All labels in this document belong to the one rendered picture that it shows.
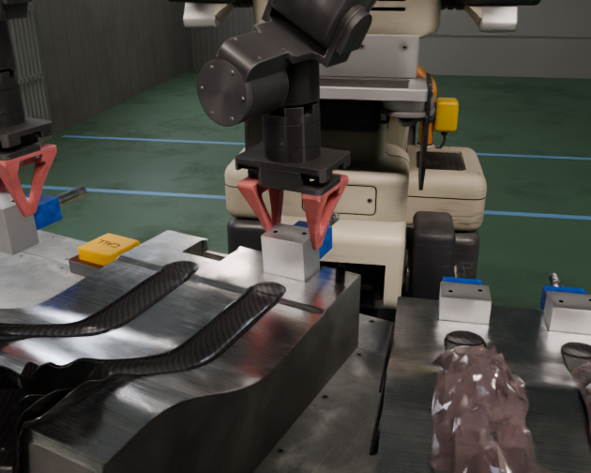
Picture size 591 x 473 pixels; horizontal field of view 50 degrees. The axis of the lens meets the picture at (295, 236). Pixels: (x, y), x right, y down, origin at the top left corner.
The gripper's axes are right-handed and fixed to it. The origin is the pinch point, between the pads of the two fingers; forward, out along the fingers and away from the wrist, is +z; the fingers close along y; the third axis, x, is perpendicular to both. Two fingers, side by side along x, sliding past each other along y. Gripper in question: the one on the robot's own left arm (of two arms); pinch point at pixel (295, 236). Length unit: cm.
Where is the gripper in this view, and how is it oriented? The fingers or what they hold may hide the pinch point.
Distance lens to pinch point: 68.2
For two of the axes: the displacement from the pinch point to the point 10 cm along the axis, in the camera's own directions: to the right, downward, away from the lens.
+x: 4.8, -3.9, 7.9
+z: 0.3, 9.1, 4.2
